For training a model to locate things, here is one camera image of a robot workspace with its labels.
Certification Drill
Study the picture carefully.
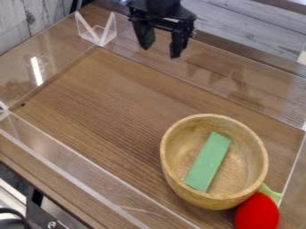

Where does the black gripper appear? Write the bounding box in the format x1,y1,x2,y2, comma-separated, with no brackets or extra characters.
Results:
127,0,198,58

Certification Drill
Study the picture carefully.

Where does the green foam block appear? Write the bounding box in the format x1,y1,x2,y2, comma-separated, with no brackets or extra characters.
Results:
185,132,232,192

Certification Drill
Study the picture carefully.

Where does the clear acrylic enclosure wall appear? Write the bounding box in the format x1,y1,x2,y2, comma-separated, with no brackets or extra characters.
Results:
0,101,199,229

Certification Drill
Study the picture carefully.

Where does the red plush strawberry toy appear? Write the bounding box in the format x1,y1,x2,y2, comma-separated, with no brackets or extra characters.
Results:
234,183,282,229

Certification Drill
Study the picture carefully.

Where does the black table clamp bracket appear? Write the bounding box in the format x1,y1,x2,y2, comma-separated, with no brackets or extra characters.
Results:
0,189,71,229

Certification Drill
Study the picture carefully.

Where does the clear acrylic corner bracket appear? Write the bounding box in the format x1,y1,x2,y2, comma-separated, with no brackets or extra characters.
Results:
74,12,118,47

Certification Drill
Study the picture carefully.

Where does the brown wooden bowl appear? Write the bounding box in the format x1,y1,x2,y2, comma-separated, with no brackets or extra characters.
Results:
161,114,269,210

